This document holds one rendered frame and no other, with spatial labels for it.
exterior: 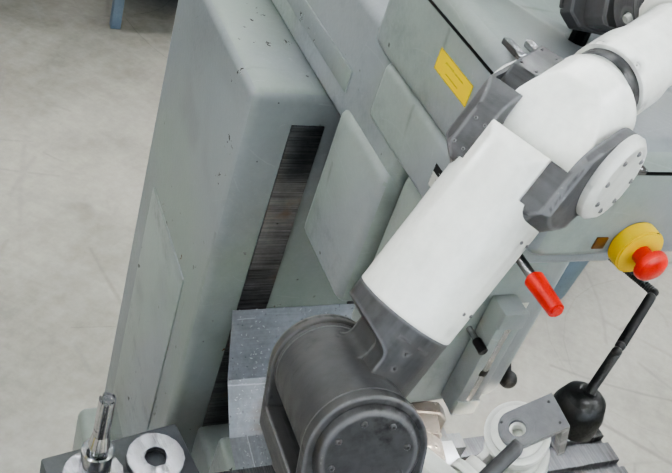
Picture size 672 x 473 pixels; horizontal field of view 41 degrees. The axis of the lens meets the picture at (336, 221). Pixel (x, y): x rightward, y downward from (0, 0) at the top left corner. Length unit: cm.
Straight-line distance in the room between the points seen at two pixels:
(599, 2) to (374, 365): 51
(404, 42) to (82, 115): 302
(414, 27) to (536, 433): 57
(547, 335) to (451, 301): 311
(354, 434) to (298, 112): 90
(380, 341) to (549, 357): 302
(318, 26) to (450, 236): 88
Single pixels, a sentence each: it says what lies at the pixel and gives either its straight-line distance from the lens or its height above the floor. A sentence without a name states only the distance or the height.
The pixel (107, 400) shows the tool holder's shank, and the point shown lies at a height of 128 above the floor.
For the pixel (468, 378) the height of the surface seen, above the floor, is 142.
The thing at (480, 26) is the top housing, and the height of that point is 188.
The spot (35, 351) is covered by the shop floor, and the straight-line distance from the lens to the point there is 307.
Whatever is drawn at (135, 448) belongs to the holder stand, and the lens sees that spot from 147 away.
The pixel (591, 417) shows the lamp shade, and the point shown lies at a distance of 125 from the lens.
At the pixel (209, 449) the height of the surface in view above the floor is 70.
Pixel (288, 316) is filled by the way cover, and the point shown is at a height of 105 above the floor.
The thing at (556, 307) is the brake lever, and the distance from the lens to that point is 100.
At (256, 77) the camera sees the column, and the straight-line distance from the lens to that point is 149.
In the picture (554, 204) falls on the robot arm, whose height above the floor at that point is 194.
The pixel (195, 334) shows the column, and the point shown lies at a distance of 180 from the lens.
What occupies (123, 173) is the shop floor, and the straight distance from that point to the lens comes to 383.
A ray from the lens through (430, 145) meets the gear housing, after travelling 117.
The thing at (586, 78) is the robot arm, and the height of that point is 201.
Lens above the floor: 228
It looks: 36 degrees down
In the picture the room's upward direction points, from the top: 20 degrees clockwise
